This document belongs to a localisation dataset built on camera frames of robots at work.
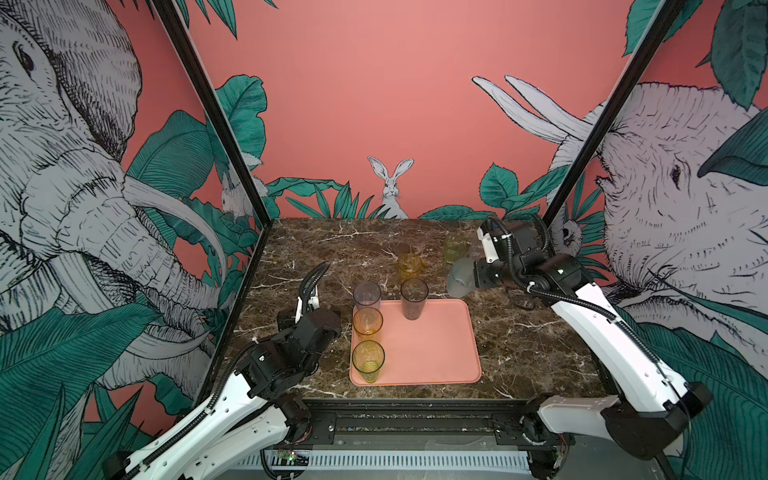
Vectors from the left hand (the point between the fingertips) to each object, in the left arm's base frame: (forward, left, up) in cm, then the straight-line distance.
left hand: (316, 305), depth 72 cm
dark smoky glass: (+13, -26, -18) cm, 34 cm away
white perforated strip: (-31, -18, -22) cm, 42 cm away
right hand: (+6, -39, +7) cm, 40 cm away
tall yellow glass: (+3, -11, -18) cm, 21 cm away
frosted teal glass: (+8, -38, -2) cm, 39 cm away
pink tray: (-4, -33, -23) cm, 40 cm away
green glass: (-9, -12, -11) cm, 19 cm away
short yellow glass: (+27, -26, -22) cm, 44 cm away
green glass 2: (+35, -44, -21) cm, 60 cm away
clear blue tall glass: (+15, -11, -21) cm, 28 cm away
